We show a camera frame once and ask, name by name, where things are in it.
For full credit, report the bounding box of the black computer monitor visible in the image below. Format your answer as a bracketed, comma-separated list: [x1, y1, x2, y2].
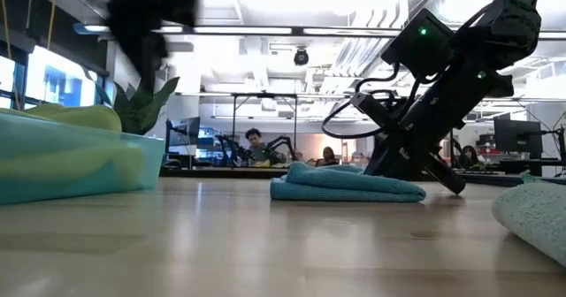
[493, 118, 544, 156]
[167, 116, 202, 147]

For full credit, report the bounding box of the lime green microfiber towel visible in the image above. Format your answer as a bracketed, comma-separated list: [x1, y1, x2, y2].
[24, 103, 123, 133]

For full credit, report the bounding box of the blue microfiber towel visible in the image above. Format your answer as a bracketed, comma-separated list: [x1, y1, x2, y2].
[269, 162, 428, 203]

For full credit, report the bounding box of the person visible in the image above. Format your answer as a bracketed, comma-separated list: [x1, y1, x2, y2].
[244, 127, 288, 166]
[314, 145, 340, 168]
[457, 145, 486, 171]

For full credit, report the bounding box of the green succulent plant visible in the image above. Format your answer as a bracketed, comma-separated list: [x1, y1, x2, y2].
[95, 76, 181, 135]

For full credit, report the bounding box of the yellow hanging cord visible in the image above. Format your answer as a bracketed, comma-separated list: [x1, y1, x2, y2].
[46, 0, 57, 51]
[0, 0, 13, 60]

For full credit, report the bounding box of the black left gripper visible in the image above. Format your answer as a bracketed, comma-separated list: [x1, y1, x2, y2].
[83, 0, 200, 93]

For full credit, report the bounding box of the pale green microfiber towel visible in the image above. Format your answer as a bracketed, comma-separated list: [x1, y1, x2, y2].
[490, 169, 566, 267]

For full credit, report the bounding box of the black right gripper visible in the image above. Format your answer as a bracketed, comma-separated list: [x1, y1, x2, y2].
[351, 62, 514, 196]

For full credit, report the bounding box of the long ceiling light fixture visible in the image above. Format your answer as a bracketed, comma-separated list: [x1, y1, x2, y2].
[73, 22, 302, 36]
[302, 27, 566, 41]

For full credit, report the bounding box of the black metal table frame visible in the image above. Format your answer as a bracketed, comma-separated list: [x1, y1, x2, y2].
[158, 166, 566, 187]

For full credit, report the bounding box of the black metal rig frame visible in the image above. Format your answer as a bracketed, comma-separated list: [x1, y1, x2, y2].
[232, 92, 299, 155]

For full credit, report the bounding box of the large glass window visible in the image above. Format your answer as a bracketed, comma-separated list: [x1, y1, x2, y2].
[0, 44, 107, 110]

